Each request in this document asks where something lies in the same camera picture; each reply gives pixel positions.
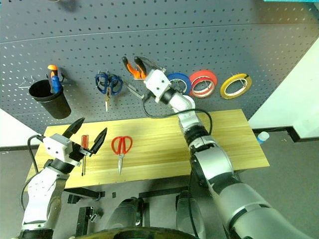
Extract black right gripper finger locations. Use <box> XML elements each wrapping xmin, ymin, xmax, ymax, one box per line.
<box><xmin>135</xmin><ymin>56</ymin><xmax>165</xmax><ymax>73</ymax></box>
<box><xmin>124</xmin><ymin>82</ymin><xmax>145</xmax><ymax>100</ymax></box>

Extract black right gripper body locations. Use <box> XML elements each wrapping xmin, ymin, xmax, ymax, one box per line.
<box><xmin>143</xmin><ymin>90</ymin><xmax>157</xmax><ymax>102</ymax></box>

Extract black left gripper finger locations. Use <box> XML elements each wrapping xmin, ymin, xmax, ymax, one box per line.
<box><xmin>62</xmin><ymin>117</ymin><xmax>86</xmax><ymax>139</ymax></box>
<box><xmin>87</xmin><ymin>127</ymin><xmax>108</xmax><ymax>157</ymax></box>

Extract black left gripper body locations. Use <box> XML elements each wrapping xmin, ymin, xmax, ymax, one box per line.
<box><xmin>68</xmin><ymin>141</ymin><xmax>91</xmax><ymax>163</ymax></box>

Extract orange black handled pliers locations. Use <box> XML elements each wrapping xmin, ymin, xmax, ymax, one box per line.
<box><xmin>121</xmin><ymin>56</ymin><xmax>148</xmax><ymax>80</ymax></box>

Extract blue tape roll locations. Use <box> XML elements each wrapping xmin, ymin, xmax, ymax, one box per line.
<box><xmin>166</xmin><ymin>72</ymin><xmax>192</xmax><ymax>96</ymax></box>

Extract dark grey metal pegboard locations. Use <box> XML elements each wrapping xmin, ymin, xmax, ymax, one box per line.
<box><xmin>0</xmin><ymin>0</ymin><xmax>319</xmax><ymax>135</ymax></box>

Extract red tape roll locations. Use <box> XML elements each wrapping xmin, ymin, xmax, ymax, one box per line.
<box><xmin>188</xmin><ymin>70</ymin><xmax>218</xmax><ymax>99</ymax></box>

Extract yellow tape roll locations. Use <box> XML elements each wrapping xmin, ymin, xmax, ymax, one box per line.
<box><xmin>220</xmin><ymin>73</ymin><xmax>253</xmax><ymax>100</ymax></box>

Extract black cup holder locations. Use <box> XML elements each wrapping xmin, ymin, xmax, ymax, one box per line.
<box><xmin>28</xmin><ymin>79</ymin><xmax>72</xmax><ymax>120</ymax></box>

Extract red clear handled screwdriver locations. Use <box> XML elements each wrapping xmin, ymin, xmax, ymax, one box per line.
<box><xmin>80</xmin><ymin>134</ymin><xmax>90</xmax><ymax>177</ymax></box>

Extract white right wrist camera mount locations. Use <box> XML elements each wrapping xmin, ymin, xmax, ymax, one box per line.
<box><xmin>144</xmin><ymin>69</ymin><xmax>173</xmax><ymax>104</ymax></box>

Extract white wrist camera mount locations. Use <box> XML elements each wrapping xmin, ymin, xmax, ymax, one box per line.
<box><xmin>144</xmin><ymin>69</ymin><xmax>173</xmax><ymax>104</ymax></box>
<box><xmin>42</xmin><ymin>133</ymin><xmax>82</xmax><ymax>167</ymax></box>

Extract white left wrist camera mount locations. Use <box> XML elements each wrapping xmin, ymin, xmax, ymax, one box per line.
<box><xmin>42</xmin><ymin>133</ymin><xmax>82</xmax><ymax>167</ymax></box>

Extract red handled scissors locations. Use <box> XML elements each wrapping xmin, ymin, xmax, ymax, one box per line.
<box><xmin>111</xmin><ymin>135</ymin><xmax>134</xmax><ymax>176</ymax></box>

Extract blue handled scissors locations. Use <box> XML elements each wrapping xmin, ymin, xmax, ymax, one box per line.
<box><xmin>95</xmin><ymin>71</ymin><xmax>124</xmax><ymax>113</ymax></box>

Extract black metal table frame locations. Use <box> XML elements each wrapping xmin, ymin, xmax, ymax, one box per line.
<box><xmin>63</xmin><ymin>185</ymin><xmax>191</xmax><ymax>237</ymax></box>

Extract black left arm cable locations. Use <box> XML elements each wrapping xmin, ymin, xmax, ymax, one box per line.
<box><xmin>20</xmin><ymin>134</ymin><xmax>45</xmax><ymax>212</ymax></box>

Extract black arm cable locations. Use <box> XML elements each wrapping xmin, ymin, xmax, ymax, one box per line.
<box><xmin>143</xmin><ymin>96</ymin><xmax>213</xmax><ymax>239</ymax></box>
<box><xmin>20</xmin><ymin>134</ymin><xmax>45</xmax><ymax>212</ymax></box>

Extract blue handled screwdriver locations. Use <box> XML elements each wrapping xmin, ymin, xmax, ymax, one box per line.
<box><xmin>51</xmin><ymin>75</ymin><xmax>63</xmax><ymax>95</ymax></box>

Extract silver wire pegboard hook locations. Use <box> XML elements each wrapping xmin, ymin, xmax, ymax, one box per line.
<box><xmin>18</xmin><ymin>76</ymin><xmax>35</xmax><ymax>90</ymax></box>

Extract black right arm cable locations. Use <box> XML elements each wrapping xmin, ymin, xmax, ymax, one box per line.
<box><xmin>143</xmin><ymin>96</ymin><xmax>213</xmax><ymax>239</ymax></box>

